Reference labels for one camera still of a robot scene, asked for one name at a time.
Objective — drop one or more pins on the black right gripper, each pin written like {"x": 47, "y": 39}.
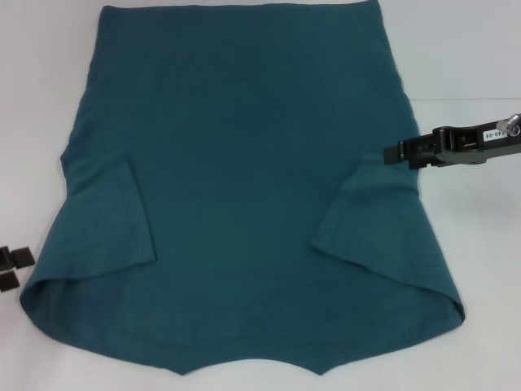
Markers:
{"x": 464, "y": 146}

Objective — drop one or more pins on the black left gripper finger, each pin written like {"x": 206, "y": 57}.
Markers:
{"x": 9, "y": 282}
{"x": 20, "y": 258}

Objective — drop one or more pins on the teal blue t-shirt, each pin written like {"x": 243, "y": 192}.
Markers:
{"x": 244, "y": 183}

